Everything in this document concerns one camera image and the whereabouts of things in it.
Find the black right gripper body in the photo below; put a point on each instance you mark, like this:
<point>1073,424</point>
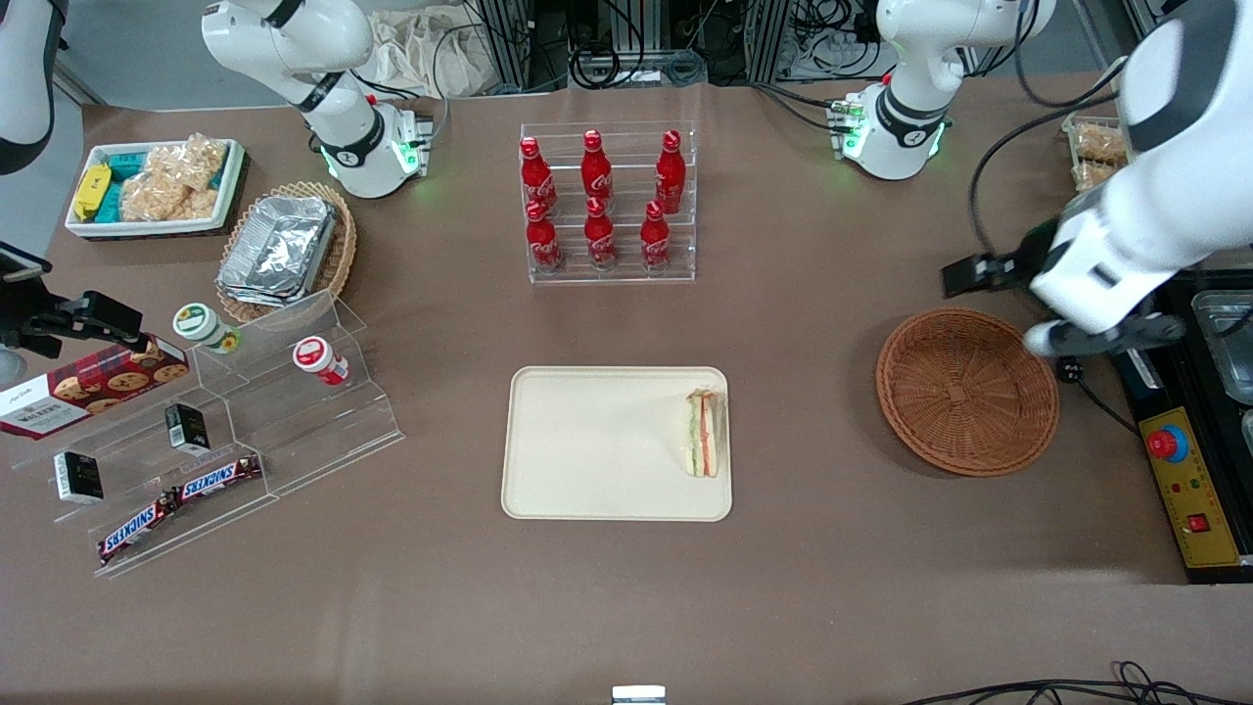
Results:
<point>22,315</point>

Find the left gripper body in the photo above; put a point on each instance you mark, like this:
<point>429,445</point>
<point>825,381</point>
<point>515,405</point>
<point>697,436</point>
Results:
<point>1030,253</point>

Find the triangle sandwich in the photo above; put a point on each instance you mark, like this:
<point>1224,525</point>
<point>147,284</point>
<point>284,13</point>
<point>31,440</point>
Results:
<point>705,436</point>

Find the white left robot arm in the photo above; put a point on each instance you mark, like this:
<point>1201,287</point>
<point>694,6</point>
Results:
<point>920,59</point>

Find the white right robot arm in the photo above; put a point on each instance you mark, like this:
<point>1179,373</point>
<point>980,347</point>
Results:
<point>294,39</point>

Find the round brown wicker basket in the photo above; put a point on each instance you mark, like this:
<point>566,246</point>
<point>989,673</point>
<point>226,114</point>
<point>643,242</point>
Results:
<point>964,392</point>

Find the oval light wicker basket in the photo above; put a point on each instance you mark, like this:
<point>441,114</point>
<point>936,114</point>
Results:
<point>343,255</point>

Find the cream rectangular serving tray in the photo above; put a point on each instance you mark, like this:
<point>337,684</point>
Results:
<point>597,450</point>

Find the black countertop appliance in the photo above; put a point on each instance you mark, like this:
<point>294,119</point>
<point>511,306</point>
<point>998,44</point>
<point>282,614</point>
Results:
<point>1175,382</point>

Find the red tartan cookie box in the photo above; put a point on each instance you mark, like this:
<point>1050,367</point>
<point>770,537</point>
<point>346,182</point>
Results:
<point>88,387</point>

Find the stainless steel food pan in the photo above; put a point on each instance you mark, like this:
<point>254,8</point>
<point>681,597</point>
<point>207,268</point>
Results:
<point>1224,343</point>

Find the white rectangular snack bin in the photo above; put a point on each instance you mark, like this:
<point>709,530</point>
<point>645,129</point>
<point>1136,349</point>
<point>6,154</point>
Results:
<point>88,227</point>

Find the green lid yogurt cup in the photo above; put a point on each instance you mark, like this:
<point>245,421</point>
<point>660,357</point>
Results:
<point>201,326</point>

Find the red emergency stop button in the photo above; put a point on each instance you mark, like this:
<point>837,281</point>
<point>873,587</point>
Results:
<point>1166,444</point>

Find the yellow snack pack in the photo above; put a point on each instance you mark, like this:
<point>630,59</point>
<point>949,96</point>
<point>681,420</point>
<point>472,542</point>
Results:
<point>92,192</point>

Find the bagged bread snacks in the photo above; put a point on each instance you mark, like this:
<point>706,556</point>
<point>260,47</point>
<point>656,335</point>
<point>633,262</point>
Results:
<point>1098,147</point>

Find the clear bag rice crackers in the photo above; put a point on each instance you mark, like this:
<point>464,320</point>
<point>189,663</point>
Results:
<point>206,162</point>
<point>157,191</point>

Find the small black box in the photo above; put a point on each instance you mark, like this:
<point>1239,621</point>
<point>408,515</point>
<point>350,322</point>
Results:
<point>78,478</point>
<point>186,428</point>

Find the teal snack box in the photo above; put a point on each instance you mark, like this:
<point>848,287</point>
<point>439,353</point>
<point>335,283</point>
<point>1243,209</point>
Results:
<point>125,166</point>

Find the yellow control panel box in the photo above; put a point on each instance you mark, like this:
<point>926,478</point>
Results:
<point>1204,499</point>

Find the aluminium foil container stack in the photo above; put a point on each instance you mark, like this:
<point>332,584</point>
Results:
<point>279,250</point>

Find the snickers chocolate bar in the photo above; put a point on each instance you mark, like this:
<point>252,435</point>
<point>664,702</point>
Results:
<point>220,478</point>
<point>137,529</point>

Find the red lid yogurt cup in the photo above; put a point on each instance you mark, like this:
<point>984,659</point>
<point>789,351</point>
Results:
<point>317,358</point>

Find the clear acrylic tiered stand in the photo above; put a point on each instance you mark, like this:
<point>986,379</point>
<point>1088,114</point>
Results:
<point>323,421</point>

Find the clear acrylic bottle rack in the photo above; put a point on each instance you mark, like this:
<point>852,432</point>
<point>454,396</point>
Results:
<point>675,264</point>

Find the red cola bottle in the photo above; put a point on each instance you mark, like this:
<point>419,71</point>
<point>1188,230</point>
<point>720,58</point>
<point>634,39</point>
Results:
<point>654,240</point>
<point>671,176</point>
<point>541,240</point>
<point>536,176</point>
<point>599,237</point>
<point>595,171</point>

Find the beige cloth bag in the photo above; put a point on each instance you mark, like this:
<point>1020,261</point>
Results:
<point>431,54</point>

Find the small white silver device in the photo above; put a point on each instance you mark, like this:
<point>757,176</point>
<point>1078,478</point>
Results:
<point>638,695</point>

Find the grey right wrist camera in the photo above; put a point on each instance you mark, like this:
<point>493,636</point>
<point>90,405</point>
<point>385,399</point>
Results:
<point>10,368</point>

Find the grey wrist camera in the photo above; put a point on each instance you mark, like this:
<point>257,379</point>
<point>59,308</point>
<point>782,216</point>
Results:
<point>1047,341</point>
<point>10,368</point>

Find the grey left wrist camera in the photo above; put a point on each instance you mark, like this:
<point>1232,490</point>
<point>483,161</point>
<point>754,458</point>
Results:
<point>1047,341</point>

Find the aluminium frame rack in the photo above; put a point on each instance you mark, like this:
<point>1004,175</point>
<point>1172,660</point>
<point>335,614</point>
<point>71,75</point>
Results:
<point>509,39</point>

